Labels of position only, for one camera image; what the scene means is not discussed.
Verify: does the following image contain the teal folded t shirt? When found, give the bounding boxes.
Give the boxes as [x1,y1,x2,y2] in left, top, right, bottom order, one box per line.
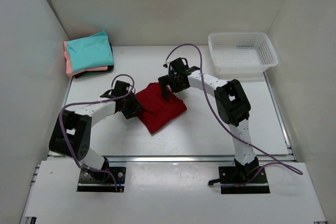
[64,30,114,74]

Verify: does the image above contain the red t shirt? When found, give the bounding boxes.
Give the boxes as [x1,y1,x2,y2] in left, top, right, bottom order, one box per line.
[135,82,187,134]

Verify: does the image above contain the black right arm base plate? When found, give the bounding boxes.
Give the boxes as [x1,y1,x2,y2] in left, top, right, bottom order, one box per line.
[208,166,270,195]

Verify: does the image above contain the pink folded t shirt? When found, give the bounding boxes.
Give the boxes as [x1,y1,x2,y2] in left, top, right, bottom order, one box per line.
[64,41,108,77]

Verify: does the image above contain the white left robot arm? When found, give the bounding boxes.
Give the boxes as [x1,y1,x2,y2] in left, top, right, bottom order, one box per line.
[49,80,143,183]

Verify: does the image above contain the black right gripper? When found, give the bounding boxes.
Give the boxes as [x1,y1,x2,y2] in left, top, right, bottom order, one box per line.
[159,73,189,99]

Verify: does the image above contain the white perforated plastic basket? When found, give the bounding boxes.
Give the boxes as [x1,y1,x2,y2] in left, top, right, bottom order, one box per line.
[208,32,278,77]

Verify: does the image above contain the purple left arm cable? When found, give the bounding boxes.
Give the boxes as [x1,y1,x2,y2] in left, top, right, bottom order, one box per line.
[59,74,137,192]

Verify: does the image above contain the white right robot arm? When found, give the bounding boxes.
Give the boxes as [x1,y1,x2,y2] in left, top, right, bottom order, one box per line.
[158,58,259,182]

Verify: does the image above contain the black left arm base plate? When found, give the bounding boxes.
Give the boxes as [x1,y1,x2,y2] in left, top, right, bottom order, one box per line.
[77,167,127,193]

